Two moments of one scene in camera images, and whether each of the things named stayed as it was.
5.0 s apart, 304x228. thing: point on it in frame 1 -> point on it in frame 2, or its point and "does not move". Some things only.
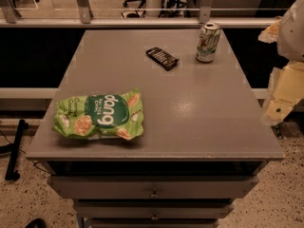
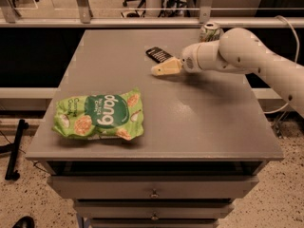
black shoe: (36, 223) -> (25, 221)
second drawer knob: (155, 218) does not move
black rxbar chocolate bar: (163, 59) does not move
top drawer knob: (155, 195) does not move
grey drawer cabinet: (204, 136) does not move
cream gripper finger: (288, 92) -> (169, 67)
